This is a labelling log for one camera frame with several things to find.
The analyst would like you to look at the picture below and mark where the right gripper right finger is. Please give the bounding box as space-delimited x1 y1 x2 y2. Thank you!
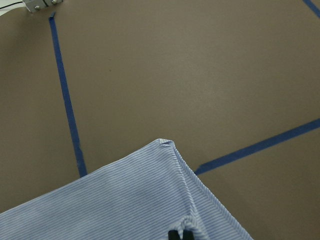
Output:
182 230 194 240

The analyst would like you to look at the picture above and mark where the grey aluminium frame post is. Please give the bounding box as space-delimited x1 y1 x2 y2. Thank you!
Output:
22 0 63 13

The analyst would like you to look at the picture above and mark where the blue white striped shirt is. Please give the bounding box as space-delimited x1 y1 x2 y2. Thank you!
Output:
0 138 251 240

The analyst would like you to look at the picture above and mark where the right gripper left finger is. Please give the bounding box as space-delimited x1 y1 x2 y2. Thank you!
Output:
168 230 179 240

